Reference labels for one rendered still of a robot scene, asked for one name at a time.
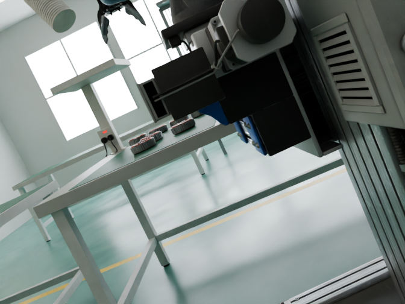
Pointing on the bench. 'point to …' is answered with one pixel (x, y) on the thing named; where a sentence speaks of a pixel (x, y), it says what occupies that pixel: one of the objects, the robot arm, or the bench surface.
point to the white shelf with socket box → (94, 75)
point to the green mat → (117, 162)
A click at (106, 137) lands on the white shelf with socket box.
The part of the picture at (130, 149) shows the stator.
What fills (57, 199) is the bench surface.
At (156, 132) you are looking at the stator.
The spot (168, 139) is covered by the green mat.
